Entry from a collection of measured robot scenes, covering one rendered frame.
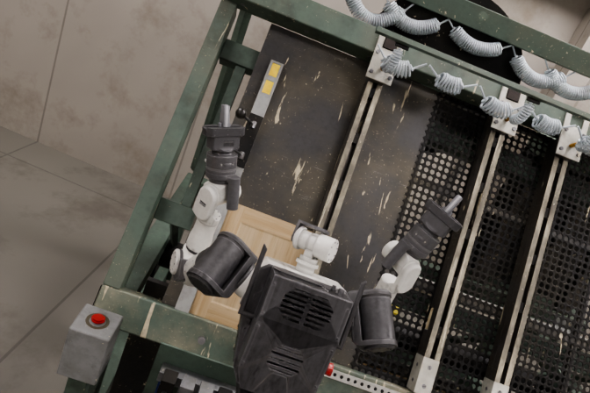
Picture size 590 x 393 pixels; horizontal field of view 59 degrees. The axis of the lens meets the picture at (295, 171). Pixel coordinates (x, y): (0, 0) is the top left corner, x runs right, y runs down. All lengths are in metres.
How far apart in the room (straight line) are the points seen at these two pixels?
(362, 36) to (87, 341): 1.37
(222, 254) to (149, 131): 3.04
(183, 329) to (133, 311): 0.17
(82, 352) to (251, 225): 0.66
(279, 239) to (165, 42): 2.56
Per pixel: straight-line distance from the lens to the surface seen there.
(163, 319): 1.84
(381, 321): 1.41
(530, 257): 2.14
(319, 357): 1.28
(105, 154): 4.54
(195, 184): 1.93
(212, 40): 1.96
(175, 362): 1.89
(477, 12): 2.57
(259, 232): 1.86
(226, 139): 1.45
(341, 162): 1.87
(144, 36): 4.20
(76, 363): 1.73
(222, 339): 1.85
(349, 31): 1.99
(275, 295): 1.21
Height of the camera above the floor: 2.04
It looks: 20 degrees down
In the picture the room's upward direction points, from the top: 23 degrees clockwise
